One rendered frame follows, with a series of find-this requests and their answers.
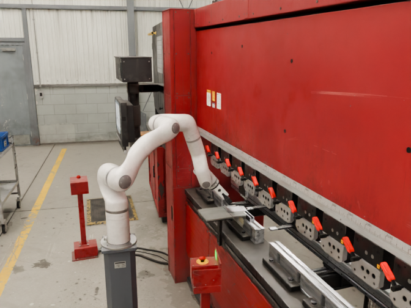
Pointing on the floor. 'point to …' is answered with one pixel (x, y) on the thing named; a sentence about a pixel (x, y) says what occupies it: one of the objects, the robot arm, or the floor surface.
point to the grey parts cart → (7, 189)
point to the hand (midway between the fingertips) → (228, 200)
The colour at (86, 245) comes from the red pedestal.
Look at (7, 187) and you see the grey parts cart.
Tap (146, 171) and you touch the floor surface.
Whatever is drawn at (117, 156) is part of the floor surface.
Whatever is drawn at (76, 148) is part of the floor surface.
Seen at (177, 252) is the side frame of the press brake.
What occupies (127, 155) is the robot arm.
